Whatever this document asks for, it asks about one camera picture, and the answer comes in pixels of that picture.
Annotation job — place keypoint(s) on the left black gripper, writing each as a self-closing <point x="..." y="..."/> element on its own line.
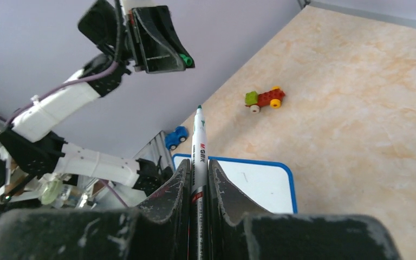
<point x="149" y="39"/>

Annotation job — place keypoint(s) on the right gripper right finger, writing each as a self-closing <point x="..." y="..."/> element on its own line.
<point x="241" y="229"/>

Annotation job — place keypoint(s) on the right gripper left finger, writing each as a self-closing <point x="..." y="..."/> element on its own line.
<point x="157" y="228"/>

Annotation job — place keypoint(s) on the green marker cap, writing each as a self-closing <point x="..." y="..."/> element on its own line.
<point x="187" y="60"/>

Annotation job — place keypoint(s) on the green whiteboard marker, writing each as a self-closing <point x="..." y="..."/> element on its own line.
<point x="199" y="231"/>

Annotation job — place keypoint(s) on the blue-framed whiteboard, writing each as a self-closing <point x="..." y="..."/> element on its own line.
<point x="269" y="184"/>

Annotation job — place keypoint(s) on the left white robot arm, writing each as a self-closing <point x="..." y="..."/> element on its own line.
<point x="29" y="137"/>

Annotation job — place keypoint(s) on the blue toy car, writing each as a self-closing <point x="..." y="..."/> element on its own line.
<point x="175" y="138"/>

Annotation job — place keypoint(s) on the colourful toy brick car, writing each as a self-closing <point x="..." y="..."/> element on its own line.
<point x="273" y="98"/>

